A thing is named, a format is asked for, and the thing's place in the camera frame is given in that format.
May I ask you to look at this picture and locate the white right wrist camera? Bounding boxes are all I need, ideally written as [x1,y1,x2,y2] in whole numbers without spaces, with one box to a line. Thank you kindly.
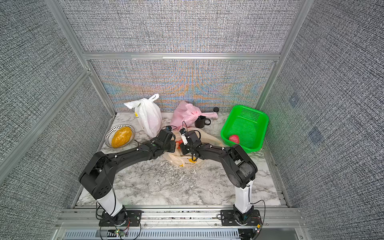
[180,128,188,145]

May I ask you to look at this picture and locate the beige plastic bag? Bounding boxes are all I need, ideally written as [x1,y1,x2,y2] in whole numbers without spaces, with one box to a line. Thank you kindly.
[162,130,225,168]

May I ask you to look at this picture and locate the pink plastic bag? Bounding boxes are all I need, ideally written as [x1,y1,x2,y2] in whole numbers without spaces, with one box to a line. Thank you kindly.
[171,101,218,130]

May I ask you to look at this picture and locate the green plastic basket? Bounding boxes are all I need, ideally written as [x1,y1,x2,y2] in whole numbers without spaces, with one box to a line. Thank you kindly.
[221,105,269,153]

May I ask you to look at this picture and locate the aluminium front rail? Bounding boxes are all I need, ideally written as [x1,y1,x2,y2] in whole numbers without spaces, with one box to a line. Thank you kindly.
[54,205,308,229]

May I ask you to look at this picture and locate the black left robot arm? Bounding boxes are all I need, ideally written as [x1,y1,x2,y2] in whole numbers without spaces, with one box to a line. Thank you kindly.
[79,129,176,217]

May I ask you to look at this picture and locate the white plastic bag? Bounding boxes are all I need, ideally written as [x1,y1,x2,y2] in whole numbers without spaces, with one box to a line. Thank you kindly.
[124,94,162,138]

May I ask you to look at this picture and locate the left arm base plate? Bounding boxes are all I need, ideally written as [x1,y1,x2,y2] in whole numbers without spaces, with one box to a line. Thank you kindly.
[99,210,142,227]

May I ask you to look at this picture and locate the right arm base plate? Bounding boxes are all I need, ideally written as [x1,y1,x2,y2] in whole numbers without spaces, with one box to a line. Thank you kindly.
[220,209,263,227]

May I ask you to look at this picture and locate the pink red apple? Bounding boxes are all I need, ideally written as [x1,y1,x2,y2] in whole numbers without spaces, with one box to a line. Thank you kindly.
[229,135,240,144]

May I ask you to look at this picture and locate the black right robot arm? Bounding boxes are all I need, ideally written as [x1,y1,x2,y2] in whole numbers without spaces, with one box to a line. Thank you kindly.
[180,128,258,226]

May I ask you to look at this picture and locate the black mug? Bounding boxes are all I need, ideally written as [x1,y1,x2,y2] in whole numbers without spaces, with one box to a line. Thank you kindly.
[195,116,211,129]

